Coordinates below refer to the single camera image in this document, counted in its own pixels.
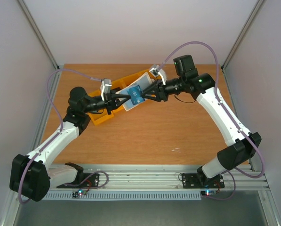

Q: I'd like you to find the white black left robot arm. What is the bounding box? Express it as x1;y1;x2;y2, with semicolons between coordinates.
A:
9;87;130;202

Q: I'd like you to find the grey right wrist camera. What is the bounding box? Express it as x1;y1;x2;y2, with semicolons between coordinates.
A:
149;64;167;85

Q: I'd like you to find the aluminium front rail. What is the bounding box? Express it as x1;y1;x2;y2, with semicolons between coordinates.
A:
79;163;269;191

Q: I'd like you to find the right side aluminium rail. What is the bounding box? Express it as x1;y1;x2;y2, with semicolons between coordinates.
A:
222;68;257;171

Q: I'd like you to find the left small circuit board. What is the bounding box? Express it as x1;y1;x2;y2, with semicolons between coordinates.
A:
72;190;87;198

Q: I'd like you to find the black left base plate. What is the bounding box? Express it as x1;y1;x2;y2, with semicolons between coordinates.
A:
57;173;100;189

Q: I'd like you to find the right small circuit board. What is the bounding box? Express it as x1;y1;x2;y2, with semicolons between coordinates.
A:
201;190;219;196

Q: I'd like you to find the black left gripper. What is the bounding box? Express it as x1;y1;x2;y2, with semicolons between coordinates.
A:
83;89;131;115

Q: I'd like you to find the right rear aluminium frame post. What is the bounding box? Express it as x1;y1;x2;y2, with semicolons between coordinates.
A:
221;0;266;71

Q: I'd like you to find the aluminium frame post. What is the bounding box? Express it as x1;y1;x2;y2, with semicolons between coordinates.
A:
221;0;266;71
17;0;59;69

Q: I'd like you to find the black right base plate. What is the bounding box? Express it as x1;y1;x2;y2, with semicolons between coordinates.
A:
178;173;225;189

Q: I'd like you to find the left rear aluminium frame post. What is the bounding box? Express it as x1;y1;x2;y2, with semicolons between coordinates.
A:
17;0;59;69

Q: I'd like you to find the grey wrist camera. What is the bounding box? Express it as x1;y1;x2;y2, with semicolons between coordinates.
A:
100;79;112;101
149;64;167;85

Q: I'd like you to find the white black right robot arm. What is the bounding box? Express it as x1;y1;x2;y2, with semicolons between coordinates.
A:
142;55;261;187

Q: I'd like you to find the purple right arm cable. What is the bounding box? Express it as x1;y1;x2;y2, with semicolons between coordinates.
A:
158;41;266;200

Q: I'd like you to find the grey slotted cable duct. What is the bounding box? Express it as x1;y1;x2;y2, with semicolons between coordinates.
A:
43;191;201;201

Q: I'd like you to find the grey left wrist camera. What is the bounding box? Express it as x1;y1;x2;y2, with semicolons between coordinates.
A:
100;79;112;101

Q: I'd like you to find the left side aluminium rail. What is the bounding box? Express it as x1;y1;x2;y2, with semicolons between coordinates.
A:
30;72;62;151

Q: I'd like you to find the yellow plastic bin row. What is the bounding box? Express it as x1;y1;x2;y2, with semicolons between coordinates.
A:
88;66;155;127

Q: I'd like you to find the aluminium rail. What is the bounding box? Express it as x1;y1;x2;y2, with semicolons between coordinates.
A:
30;72;62;151
79;163;269;191
222;68;257;171

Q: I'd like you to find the small circuit board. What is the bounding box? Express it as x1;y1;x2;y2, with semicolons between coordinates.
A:
72;190;87;198
201;190;219;196

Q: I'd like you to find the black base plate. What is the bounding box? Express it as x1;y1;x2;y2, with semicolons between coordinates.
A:
57;173;100;189
178;173;225;189

